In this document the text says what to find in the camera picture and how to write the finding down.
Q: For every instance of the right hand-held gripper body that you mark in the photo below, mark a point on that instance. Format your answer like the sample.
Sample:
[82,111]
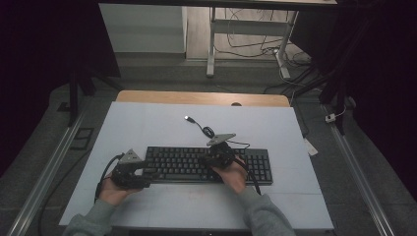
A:
[223,155]

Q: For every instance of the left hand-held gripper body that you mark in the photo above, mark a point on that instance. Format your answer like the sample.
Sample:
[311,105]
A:
[126,177]

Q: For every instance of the black keyboard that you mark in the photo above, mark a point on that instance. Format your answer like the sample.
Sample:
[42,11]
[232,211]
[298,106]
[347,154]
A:
[177,164]

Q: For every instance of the person's left hand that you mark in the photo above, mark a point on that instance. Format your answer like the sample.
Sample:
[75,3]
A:
[114,195]

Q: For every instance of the white table mat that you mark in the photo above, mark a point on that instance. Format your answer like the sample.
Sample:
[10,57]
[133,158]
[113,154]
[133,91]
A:
[147,128]

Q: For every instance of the white paper tag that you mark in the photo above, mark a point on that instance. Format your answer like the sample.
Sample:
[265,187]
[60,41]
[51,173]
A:
[310,148]

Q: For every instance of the black metal stand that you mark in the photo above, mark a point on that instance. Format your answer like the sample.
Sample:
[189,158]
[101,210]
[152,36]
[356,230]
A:
[73,98]
[339,98]

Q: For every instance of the small white adapter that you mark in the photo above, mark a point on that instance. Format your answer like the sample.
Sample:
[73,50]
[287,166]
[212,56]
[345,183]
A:
[330,118]

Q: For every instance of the white cabinet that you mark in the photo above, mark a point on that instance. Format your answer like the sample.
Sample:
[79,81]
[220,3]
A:
[144,29]

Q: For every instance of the dark curtain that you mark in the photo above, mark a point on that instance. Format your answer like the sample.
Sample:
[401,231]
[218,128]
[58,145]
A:
[39,65]
[387,82]

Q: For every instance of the aluminium rail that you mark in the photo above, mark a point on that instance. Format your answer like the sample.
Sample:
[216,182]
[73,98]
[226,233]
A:
[46,177]
[360,183]

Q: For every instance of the white desk frame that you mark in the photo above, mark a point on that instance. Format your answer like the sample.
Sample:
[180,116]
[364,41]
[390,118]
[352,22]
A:
[244,27]

